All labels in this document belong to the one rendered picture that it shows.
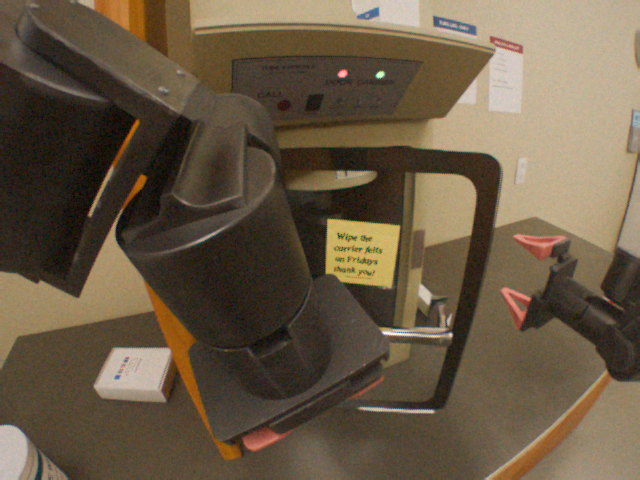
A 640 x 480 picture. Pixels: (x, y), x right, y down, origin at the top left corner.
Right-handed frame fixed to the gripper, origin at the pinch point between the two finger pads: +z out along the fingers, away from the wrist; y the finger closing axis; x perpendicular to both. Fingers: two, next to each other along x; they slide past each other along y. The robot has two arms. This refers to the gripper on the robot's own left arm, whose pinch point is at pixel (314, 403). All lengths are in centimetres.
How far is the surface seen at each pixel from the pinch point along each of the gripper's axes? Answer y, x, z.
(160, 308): 9.4, -15.1, -2.4
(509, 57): -113, -60, 3
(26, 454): 40.8, -11.3, 6.3
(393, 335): -10.5, -4.6, 6.7
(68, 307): 53, -65, 25
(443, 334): -15.0, -1.5, 7.0
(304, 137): -13.2, -24.3, -8.2
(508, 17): -117, -63, -11
